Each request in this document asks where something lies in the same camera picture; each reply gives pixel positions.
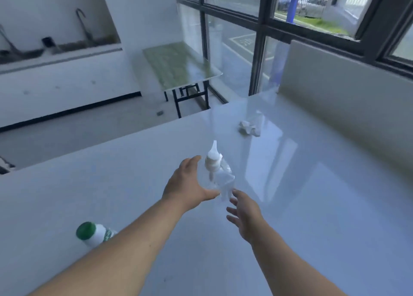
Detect green folding table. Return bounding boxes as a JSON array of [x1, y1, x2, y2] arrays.
[[142, 42, 224, 119]]

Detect person's left hand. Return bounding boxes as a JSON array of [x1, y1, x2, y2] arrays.
[[161, 155, 222, 213]]

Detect blue pole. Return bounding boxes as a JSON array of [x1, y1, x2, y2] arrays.
[[269, 0, 305, 85]]

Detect person's left forearm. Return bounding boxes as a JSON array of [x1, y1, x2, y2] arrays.
[[29, 197, 186, 296]]

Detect person's right hand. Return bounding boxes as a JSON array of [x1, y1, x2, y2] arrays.
[[225, 189, 267, 245]]

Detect dark window frame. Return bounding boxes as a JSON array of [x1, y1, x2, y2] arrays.
[[176, 0, 413, 97]]

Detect white bottle green cap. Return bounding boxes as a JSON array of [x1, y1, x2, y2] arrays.
[[76, 221, 118, 249]]

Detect person's right forearm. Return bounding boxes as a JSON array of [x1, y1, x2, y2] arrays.
[[250, 221, 348, 296]]

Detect crumpled white tissue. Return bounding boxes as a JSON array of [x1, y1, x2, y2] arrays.
[[238, 110, 266, 138]]

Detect curved dark faucet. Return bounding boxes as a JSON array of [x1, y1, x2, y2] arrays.
[[76, 8, 96, 47]]

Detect clear pump bottle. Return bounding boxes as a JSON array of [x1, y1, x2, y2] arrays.
[[205, 140, 236, 203]]

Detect silver parked car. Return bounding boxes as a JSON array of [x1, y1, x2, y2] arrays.
[[298, 0, 328, 17]]

